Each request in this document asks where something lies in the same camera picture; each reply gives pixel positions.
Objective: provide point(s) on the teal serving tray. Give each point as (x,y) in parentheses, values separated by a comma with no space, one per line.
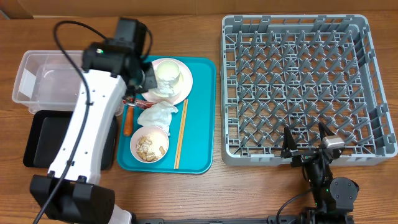
(197,146)

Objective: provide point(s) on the orange carrot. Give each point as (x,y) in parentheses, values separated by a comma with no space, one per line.
(128,124)

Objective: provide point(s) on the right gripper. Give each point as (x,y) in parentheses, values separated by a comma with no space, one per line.
(290,149)

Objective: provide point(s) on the small pink bowl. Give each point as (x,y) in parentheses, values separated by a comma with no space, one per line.
(140,132)

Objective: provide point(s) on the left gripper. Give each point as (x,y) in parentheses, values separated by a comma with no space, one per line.
(150,78)

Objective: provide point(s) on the grey plastic dish rack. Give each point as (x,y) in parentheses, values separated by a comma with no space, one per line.
(298,71)

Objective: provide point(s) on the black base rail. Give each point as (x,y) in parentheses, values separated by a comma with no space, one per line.
(211,221)

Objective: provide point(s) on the white cup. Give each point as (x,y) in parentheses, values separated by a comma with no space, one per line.
(167,73)

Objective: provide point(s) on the black plastic tray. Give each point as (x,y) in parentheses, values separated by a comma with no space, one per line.
(47,134)

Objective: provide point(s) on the white bowl under cup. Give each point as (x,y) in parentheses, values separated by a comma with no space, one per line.
(167,89)

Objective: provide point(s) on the red snack wrapper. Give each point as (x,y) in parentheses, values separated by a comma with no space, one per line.
(138,103)

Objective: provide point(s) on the peanuts and rice scraps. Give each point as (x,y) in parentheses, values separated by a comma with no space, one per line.
(151,146)

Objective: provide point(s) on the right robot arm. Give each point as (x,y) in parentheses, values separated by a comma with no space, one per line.
(334,197)

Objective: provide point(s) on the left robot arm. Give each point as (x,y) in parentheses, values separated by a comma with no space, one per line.
(70,192)

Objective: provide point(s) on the large white plate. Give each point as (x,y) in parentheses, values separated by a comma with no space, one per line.
(185,84)

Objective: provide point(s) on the white napkin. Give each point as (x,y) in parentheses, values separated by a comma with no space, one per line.
(159,114)

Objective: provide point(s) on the clear plastic bin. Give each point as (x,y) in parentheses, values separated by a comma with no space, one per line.
(46,80)

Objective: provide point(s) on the wooden chopstick right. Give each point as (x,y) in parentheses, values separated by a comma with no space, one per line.
(182,137)

